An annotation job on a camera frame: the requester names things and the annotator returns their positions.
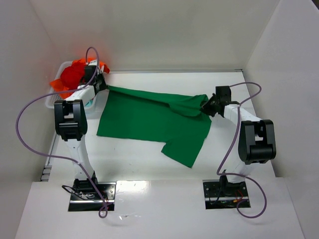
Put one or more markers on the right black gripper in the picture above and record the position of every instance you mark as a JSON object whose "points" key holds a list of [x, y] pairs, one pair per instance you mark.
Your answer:
{"points": [[209, 105]]}

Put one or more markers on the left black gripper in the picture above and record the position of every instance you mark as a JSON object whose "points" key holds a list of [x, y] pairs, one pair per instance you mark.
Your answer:
{"points": [[101, 82]]}

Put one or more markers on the green t shirt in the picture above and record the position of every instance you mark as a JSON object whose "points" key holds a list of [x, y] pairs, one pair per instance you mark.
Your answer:
{"points": [[176, 120]]}

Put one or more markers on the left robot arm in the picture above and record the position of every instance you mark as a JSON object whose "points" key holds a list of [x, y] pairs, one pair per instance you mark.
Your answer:
{"points": [[71, 124]]}

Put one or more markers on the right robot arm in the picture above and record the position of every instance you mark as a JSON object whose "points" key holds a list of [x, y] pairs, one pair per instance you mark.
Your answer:
{"points": [[255, 136]]}

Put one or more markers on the teal t shirt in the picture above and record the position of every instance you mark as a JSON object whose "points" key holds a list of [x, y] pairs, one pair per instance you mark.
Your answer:
{"points": [[90, 104]]}

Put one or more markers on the red t shirt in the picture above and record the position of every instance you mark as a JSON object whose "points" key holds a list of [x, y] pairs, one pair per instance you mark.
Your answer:
{"points": [[72, 75]]}

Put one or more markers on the orange t shirt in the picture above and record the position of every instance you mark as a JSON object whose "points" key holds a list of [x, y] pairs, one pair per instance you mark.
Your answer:
{"points": [[62, 87]]}

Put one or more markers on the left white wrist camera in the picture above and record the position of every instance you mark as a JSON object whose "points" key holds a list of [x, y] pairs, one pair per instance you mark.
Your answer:
{"points": [[93, 63]]}

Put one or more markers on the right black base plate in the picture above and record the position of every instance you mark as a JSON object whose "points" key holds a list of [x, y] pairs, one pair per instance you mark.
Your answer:
{"points": [[225, 195]]}

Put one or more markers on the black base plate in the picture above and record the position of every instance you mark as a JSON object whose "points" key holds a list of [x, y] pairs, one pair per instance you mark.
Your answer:
{"points": [[99, 196], [225, 195]]}

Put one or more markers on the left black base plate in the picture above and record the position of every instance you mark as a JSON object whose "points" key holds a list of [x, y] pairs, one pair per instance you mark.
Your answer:
{"points": [[99, 196]]}

